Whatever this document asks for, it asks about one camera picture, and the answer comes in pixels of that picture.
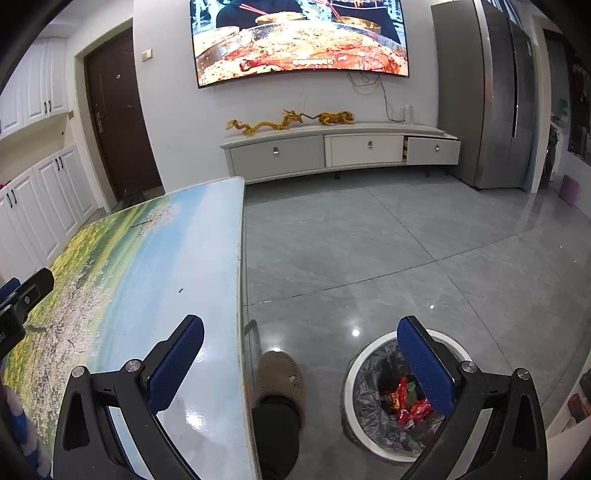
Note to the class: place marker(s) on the white rimmed trash bin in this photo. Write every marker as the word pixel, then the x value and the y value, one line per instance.
pixel 360 364

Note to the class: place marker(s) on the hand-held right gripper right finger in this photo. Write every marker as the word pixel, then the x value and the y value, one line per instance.
pixel 425 364

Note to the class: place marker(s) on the small red wrapper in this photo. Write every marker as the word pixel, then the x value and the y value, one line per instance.
pixel 415 410

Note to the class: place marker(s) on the wall-mounted television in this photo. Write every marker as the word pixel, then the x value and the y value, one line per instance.
pixel 300 37

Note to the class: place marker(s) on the pair of dark shoes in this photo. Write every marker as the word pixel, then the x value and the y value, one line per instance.
pixel 134 197

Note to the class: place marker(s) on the golden tiger ornament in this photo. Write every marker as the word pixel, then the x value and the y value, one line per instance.
pixel 337 118

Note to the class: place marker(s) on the grey refrigerator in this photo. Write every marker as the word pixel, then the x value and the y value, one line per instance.
pixel 489 92

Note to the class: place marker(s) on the dark brown entrance door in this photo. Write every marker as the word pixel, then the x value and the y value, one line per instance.
pixel 120 115

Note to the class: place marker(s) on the white television cabinet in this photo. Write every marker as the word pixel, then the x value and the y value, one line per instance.
pixel 277 157

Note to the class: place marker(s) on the white upper wall cabinets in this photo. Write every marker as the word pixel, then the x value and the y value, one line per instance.
pixel 32 87

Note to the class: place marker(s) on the long golden dragon ornament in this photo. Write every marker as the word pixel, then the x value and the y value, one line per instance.
pixel 254 127

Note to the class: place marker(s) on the curled golden dragon ornament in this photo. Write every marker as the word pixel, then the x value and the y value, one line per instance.
pixel 295 117

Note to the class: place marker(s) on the white lower cabinets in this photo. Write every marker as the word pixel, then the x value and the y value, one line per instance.
pixel 51 207

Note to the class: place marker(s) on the white light switch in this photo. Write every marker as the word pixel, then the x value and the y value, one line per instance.
pixel 147 54

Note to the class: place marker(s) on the grey plastic bin liner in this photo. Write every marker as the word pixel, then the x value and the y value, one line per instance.
pixel 369 415

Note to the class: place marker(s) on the purple stool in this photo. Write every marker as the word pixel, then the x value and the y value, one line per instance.
pixel 569 190

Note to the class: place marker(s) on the person's left forearm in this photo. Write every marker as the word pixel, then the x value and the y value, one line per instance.
pixel 16 424

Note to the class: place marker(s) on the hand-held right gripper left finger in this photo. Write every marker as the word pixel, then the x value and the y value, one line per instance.
pixel 178 364

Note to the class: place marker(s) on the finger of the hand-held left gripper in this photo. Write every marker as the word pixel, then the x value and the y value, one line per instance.
pixel 34 286
pixel 8 288

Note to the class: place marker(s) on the brown fuzzy slipper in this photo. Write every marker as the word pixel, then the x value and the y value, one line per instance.
pixel 279 374

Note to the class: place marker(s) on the white power strip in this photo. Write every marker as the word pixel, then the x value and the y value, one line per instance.
pixel 408 114

